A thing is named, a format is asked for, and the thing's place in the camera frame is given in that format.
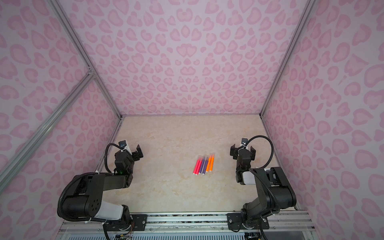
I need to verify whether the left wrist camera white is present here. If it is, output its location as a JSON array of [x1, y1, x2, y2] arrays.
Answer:
[[119, 140, 132, 154]]

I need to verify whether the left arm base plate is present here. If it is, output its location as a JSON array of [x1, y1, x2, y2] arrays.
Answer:
[[103, 214, 148, 232]]

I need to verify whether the pink marker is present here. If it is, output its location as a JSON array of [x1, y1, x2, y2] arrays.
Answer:
[[193, 159, 199, 175], [196, 159, 203, 175]]

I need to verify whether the diagonal aluminium frame bar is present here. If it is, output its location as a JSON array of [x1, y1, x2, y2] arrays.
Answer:
[[1, 71, 95, 193]]

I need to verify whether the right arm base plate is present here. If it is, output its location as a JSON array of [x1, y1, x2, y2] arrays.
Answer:
[[226, 212, 270, 232]]

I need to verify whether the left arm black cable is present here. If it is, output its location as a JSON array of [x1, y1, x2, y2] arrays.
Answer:
[[56, 142, 122, 223]]

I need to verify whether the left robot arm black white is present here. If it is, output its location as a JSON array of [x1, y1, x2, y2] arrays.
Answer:
[[57, 141, 144, 225]]

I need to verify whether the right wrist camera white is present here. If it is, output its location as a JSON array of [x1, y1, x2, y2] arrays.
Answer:
[[241, 138, 249, 148]]

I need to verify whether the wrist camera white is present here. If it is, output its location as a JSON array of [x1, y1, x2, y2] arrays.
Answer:
[[241, 138, 249, 148], [119, 140, 132, 154]]

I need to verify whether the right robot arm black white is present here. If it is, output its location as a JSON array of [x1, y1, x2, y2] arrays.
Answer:
[[230, 145, 297, 229]]

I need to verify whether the purple marker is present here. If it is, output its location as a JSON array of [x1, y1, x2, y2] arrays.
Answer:
[[199, 156, 206, 174], [202, 157, 209, 175]]

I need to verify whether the orange marker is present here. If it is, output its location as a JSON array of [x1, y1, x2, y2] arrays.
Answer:
[[209, 154, 215, 172], [206, 155, 213, 173]]

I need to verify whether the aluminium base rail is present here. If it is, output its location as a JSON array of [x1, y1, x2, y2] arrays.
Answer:
[[56, 211, 319, 240]]

